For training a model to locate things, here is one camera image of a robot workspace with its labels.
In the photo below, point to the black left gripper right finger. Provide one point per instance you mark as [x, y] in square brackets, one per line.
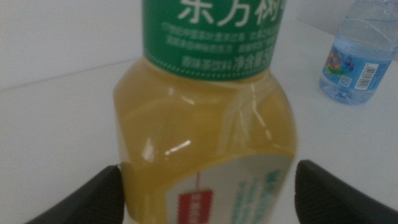
[326, 199]

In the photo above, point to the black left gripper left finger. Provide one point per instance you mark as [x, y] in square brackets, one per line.
[99, 202]

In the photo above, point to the yellow tea bottle green label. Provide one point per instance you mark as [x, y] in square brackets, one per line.
[205, 118]

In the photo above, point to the clear water bottle blue label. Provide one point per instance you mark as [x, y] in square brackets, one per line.
[357, 62]

